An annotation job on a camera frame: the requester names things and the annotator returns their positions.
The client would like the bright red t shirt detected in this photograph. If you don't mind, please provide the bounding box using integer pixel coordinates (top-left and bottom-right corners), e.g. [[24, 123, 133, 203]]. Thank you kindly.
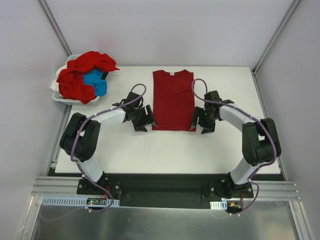
[[57, 51, 118, 105]]

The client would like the aluminium rail frame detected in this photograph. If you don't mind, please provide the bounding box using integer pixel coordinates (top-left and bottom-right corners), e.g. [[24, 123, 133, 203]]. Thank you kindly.
[[31, 176, 302, 202]]

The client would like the left grey cable duct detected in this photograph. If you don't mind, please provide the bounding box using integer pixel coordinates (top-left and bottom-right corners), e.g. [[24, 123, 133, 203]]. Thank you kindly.
[[42, 196, 120, 208]]

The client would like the white t shirt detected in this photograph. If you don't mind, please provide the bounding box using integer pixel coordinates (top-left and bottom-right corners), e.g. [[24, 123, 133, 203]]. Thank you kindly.
[[50, 64, 67, 92]]

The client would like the dark red t shirt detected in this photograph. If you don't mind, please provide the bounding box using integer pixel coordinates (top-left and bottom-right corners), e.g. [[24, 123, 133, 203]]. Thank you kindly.
[[152, 69, 195, 132]]

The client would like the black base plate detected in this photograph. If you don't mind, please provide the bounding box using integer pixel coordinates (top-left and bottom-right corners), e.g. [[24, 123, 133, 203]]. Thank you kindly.
[[76, 173, 254, 209]]

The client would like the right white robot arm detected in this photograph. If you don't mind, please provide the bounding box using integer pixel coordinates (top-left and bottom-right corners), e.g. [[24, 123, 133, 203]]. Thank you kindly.
[[190, 90, 281, 199]]

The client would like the grey laundry basket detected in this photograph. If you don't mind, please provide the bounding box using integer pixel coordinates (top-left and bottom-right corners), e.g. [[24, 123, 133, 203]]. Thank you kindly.
[[51, 53, 101, 107]]

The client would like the blue t shirt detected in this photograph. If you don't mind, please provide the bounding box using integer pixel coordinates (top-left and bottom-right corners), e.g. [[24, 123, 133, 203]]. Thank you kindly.
[[83, 69, 109, 97]]

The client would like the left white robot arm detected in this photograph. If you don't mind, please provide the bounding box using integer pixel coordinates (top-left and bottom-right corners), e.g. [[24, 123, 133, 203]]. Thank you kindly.
[[59, 91, 158, 195]]

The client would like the grey cable duct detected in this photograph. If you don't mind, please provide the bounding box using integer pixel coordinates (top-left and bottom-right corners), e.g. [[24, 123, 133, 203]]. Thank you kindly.
[[42, 196, 120, 208], [210, 200, 228, 210]]

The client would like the right grey cable duct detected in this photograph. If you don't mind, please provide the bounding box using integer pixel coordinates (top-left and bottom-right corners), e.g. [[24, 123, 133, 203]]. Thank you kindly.
[[210, 200, 228, 210]]

